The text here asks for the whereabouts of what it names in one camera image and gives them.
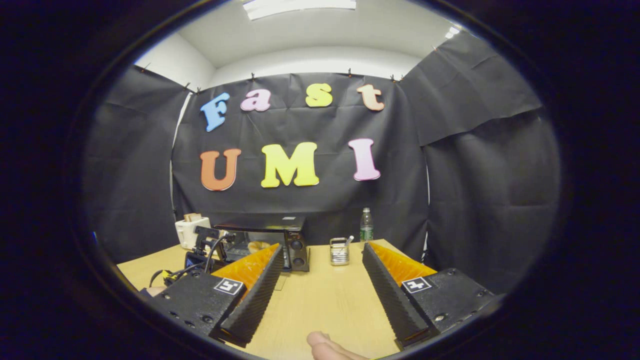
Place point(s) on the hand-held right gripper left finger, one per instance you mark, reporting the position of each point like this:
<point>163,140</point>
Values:
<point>255,305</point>

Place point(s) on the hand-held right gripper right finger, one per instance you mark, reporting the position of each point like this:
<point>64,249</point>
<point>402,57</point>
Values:
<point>390,300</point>

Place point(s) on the black electric oven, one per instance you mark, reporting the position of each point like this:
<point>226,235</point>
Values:
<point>297,250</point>

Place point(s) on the white toaster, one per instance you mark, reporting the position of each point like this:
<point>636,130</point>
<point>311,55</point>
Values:
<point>190,235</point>

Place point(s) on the toast slice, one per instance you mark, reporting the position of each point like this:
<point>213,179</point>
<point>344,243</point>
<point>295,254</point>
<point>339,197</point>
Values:
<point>192,218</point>

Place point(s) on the clear ribbed glass cup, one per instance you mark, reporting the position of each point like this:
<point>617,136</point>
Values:
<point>339,254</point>

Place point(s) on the white spoon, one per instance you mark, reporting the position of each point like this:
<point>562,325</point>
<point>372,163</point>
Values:
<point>349,240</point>

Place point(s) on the green water bottle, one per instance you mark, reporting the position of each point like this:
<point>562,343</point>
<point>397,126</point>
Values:
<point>366,227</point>

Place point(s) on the black backdrop cloth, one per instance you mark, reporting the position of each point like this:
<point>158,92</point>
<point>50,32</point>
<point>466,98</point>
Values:
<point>310,125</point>

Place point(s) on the ceiling light panel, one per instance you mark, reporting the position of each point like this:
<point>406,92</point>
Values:
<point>452,32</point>

